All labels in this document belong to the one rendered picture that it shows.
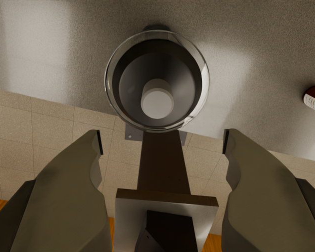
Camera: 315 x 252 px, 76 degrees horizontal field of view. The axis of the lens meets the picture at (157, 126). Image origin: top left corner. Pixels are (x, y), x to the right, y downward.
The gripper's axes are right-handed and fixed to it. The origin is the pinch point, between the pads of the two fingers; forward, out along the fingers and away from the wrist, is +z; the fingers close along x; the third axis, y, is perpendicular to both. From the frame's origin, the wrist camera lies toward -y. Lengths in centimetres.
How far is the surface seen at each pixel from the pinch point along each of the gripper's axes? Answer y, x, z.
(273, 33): -3.0, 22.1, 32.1
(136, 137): 78, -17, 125
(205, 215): 50, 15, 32
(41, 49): -0.3, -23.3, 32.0
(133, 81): -0.7, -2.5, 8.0
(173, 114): 2.7, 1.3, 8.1
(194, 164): 106, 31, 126
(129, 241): 63, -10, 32
